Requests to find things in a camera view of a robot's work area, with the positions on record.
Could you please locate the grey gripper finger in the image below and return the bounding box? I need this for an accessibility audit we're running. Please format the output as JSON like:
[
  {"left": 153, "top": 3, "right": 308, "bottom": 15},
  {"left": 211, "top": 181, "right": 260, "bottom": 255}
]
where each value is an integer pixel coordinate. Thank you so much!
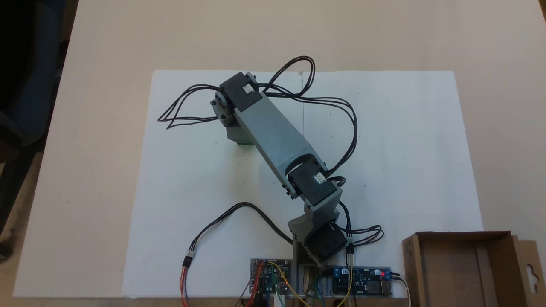
[{"left": 226, "top": 122, "right": 255, "bottom": 145}]

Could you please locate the white paper sheet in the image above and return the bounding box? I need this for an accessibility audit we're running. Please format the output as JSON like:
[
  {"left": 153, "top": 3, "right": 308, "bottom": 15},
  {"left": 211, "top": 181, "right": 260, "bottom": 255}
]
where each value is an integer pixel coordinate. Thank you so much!
[
  {"left": 301, "top": 70, "right": 485, "bottom": 298},
  {"left": 122, "top": 70, "right": 306, "bottom": 299}
]

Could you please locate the dark motor driver board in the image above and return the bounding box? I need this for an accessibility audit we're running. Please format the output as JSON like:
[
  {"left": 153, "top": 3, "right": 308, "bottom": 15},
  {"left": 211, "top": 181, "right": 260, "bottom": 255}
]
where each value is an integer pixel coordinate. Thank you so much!
[{"left": 250, "top": 258, "right": 293, "bottom": 296}]

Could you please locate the metal table clamp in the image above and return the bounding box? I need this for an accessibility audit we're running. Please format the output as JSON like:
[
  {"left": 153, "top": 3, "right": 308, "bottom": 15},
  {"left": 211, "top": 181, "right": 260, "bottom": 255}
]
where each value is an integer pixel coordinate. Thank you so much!
[{"left": 301, "top": 265, "right": 320, "bottom": 307}]

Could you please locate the blue circuit board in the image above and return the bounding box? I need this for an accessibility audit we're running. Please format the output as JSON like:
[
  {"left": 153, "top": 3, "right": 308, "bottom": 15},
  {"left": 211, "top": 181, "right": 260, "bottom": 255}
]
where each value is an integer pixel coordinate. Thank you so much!
[{"left": 331, "top": 266, "right": 392, "bottom": 296}]

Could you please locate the dark office chair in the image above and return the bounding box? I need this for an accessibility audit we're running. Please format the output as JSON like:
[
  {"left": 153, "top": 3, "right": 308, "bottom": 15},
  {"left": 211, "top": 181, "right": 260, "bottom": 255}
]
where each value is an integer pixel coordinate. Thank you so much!
[{"left": 0, "top": 0, "right": 80, "bottom": 261}]

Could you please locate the brown cardboard box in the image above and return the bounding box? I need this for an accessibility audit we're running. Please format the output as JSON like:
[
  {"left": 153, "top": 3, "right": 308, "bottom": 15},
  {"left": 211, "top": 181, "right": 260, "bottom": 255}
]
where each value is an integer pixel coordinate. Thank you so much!
[{"left": 402, "top": 231, "right": 546, "bottom": 307}]

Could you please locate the black motor cable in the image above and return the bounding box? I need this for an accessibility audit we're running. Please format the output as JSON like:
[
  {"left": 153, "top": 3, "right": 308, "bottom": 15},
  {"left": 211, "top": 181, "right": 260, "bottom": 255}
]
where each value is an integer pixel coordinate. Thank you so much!
[
  {"left": 337, "top": 200, "right": 385, "bottom": 256},
  {"left": 157, "top": 84, "right": 223, "bottom": 130},
  {"left": 255, "top": 56, "right": 358, "bottom": 177}
]

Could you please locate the black three-wire cable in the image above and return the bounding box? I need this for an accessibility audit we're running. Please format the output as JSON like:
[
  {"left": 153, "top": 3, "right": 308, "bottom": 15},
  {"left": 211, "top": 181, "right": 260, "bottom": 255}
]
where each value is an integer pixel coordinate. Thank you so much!
[{"left": 188, "top": 202, "right": 296, "bottom": 257}]

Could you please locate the orange three-wire cable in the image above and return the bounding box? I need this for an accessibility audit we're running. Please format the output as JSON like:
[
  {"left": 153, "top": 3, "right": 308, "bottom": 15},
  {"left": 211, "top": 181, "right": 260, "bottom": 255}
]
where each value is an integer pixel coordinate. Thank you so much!
[{"left": 180, "top": 255, "right": 193, "bottom": 307}]

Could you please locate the yellow wire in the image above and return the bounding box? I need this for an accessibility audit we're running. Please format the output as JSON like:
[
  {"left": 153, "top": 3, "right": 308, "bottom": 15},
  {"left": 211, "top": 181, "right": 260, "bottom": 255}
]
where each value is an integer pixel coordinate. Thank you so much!
[{"left": 269, "top": 261, "right": 311, "bottom": 307}]

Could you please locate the white cable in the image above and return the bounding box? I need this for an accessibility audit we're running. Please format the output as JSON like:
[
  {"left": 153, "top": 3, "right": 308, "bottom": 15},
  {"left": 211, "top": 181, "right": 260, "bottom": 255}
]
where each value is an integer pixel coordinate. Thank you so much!
[{"left": 399, "top": 276, "right": 412, "bottom": 307}]

